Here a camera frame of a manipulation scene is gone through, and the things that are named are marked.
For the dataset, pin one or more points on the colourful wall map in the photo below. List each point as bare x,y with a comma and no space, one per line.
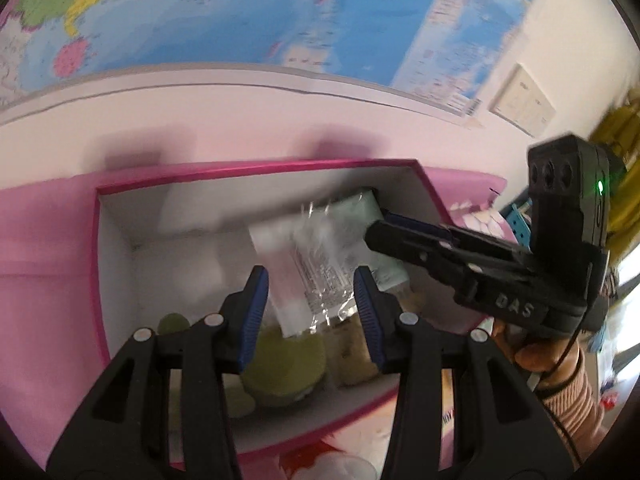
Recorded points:
250,10

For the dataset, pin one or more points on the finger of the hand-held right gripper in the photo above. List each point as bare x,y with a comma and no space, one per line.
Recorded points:
415,224
410,247

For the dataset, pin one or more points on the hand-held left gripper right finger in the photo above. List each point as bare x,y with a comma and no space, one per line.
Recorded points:
367,310

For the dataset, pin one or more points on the white wall socket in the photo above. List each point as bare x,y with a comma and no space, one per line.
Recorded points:
522,100

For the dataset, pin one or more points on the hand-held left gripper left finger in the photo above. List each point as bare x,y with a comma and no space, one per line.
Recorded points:
252,320

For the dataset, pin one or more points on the clear plastic packet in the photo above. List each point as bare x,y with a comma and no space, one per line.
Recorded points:
310,270

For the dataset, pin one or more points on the person's right hand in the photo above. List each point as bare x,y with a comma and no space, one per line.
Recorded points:
535,355

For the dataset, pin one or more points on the floral tissue pack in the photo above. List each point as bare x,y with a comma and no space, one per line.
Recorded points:
312,455

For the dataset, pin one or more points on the pink cardboard box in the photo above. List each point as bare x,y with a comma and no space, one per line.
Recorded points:
175,270

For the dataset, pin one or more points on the pink printed blanket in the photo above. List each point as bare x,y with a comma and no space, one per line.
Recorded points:
40,260

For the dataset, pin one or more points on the blue plastic basket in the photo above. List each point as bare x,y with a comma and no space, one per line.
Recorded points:
517,225

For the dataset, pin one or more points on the pale green wipes packet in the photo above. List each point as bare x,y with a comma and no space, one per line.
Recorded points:
360,210

